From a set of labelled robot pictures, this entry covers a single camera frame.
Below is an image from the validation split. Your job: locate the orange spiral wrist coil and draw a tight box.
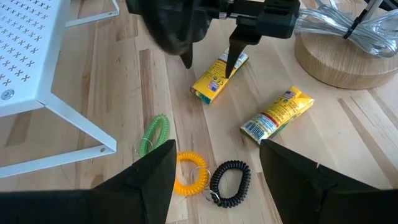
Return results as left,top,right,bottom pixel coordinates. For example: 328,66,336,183
173,151,211,197

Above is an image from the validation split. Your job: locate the green spiral wrist coil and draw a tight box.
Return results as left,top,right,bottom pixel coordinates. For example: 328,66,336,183
134,113,171,158

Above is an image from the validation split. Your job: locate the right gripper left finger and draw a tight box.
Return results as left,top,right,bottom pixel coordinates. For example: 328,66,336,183
0,139,177,224

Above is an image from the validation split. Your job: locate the black spiral wrist coil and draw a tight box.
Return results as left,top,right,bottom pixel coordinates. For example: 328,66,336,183
208,160,252,208

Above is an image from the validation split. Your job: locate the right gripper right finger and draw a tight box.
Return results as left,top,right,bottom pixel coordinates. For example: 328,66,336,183
259,139,398,224

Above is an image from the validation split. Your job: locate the yellow crayon box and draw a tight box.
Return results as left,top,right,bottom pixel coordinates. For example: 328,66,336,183
239,85,315,146
190,46,249,105

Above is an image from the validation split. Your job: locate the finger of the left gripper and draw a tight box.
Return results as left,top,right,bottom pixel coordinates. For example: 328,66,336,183
180,44,195,70
224,25,262,79

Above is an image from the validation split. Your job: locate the white perforated metal shelf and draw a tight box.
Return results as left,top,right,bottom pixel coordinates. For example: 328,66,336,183
0,0,121,180

